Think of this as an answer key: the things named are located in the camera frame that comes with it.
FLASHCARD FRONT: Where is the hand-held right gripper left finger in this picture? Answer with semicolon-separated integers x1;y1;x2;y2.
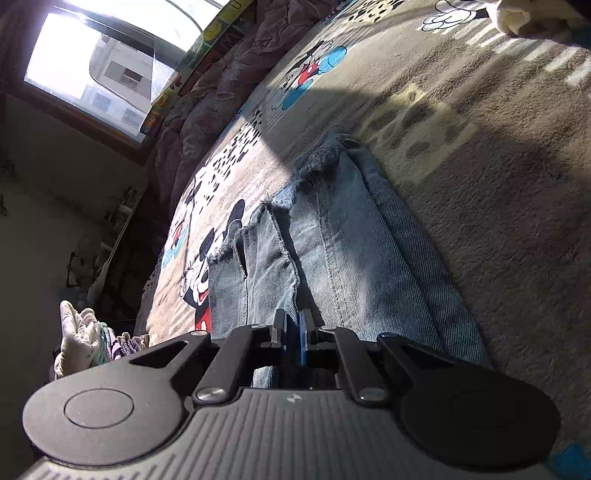
124;309;288;407

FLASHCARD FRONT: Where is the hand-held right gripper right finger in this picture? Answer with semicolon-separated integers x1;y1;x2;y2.
298;310;462;407

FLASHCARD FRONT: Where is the blue denim jacket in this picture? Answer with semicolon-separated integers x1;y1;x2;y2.
208;129;492;393

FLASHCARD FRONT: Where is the mint green folded garment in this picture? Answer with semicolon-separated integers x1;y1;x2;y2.
95;322;116;363

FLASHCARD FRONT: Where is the cluttered dark shelf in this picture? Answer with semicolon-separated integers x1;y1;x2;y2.
65;185;151;305

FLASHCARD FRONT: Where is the white floral folded garment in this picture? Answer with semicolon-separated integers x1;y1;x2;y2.
54;300;101;380

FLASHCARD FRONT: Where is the pink quilt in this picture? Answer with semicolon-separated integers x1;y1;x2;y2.
148;0;333;222

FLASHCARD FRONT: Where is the cartoon mouse printed blanket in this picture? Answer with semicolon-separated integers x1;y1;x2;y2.
134;0;591;480

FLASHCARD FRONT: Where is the window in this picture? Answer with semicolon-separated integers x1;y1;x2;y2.
23;0;232;148

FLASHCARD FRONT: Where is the cream folded garment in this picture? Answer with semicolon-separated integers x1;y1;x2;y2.
489;0;591;38

